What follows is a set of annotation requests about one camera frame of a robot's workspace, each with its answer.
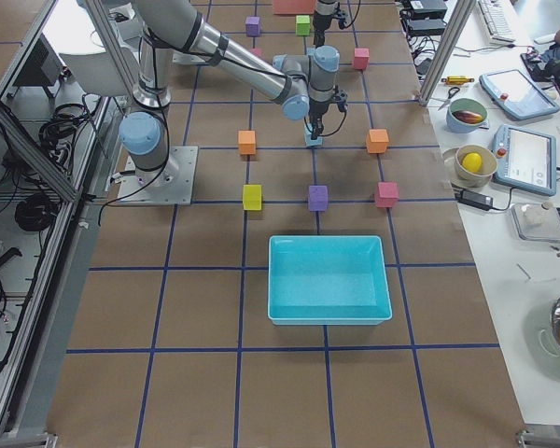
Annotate yellow foam block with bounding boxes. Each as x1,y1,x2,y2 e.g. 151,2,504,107
242,184,262,211

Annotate pink foam block far left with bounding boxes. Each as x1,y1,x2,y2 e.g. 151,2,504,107
352,48,370,71

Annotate orange foam block far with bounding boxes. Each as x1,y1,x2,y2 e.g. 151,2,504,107
237,130,257,156

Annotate purple foam block right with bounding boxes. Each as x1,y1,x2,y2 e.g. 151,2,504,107
308,185,329,212

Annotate dark pink block right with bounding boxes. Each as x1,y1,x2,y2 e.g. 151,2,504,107
374,182,399,208

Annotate blue bowl with fruit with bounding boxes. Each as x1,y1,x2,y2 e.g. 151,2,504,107
446,98,487,133

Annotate teach pendant near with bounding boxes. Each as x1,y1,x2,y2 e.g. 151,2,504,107
492,125,557,197

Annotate purple foam block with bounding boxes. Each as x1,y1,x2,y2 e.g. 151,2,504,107
308,185,329,212
245,16,261,37

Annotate green foam block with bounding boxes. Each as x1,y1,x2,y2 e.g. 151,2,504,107
295,15,311,36

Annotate light blue foam block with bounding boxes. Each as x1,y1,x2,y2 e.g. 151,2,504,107
304,130,323,147

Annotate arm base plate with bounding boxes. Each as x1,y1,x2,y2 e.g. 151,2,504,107
118,146,199,205

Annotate beige bowl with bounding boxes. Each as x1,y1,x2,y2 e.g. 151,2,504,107
454,145,497,188

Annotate teach pendant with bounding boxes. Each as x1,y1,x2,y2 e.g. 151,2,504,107
492,125,557,197
479,69,560,120

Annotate dark pink block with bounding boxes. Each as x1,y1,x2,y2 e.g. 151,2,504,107
250,48,263,58
374,182,399,208

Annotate teach pendant far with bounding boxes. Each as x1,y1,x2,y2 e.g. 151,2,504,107
479,69,560,120

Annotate white keyboard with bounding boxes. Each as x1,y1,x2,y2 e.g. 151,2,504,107
476,0,516,45

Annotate yellow lemon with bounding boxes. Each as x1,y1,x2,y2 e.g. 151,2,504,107
461,152,483,174

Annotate brass cylinder tool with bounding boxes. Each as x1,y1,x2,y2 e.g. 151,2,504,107
441,76,475,86

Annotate kitchen scale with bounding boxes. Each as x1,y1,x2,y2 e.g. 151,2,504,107
511,203,560,243

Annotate purple foam block left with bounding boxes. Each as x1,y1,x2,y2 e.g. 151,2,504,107
245,16,261,37

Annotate black handled scissors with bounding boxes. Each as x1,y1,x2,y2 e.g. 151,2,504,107
439,86,460,110

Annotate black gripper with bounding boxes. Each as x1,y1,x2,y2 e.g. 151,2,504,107
313,4,347,33
305,86,348,138

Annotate dark pink block left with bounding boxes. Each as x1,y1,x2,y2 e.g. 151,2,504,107
250,48,263,58

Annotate black power adapter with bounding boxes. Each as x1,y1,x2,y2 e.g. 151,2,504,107
455,189,493,211

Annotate pink plastic tray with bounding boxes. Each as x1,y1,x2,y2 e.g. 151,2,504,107
272,0,316,15

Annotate orange foam block near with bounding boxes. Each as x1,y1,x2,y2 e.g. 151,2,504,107
366,129,390,154

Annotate orange foam block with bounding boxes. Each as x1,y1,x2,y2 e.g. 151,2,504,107
366,129,390,154
237,130,257,156

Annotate teal plastic tray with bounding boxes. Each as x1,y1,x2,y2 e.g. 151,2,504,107
268,235,392,326

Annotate aluminium frame post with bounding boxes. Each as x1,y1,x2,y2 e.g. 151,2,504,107
418,0,476,106

